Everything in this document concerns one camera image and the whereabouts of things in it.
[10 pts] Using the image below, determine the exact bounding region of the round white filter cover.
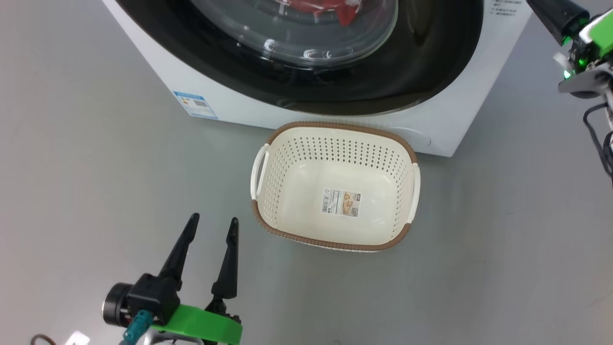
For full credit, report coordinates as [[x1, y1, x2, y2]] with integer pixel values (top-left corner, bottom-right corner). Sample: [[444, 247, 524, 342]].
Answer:
[[388, 126, 431, 149]]

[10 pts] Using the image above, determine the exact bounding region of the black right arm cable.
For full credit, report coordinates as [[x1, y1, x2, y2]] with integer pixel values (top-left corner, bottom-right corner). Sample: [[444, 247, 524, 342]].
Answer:
[[583, 103, 613, 187]]

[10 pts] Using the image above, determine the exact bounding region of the paper label inside basket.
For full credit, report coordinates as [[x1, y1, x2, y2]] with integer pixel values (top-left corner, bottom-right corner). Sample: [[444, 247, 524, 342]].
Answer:
[[320, 188, 362, 218]]

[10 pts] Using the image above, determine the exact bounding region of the blue white energy label sticker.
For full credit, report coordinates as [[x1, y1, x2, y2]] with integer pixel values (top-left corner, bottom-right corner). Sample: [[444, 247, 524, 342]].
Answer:
[[172, 90, 218, 120]]

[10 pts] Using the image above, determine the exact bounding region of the red garment with white stripes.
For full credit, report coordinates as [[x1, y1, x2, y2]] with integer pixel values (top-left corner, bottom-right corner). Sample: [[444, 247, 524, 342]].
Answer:
[[286, 0, 361, 27]]

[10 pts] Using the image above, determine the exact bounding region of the white front-load washing machine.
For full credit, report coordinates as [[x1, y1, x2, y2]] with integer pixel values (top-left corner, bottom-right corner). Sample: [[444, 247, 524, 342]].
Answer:
[[101, 0, 533, 158]]

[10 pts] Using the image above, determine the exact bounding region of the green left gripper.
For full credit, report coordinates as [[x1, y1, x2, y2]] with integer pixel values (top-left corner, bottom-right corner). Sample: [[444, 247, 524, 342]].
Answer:
[[152, 213, 243, 345]]

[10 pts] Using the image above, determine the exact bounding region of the black glass washing machine door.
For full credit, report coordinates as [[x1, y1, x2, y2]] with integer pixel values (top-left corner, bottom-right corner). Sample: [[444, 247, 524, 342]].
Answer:
[[114, 0, 484, 117]]

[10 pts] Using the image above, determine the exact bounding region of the teal left camera connector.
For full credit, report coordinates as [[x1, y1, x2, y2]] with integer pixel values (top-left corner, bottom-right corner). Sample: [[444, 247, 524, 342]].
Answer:
[[120, 310, 154, 345]]

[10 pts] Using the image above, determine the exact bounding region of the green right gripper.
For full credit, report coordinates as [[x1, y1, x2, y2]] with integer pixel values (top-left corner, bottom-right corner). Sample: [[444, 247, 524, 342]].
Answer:
[[563, 10, 613, 80]]

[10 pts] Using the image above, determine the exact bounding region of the cream perforated laundry basket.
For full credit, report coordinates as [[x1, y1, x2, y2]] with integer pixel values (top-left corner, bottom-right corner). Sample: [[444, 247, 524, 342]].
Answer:
[[250, 121, 422, 253]]

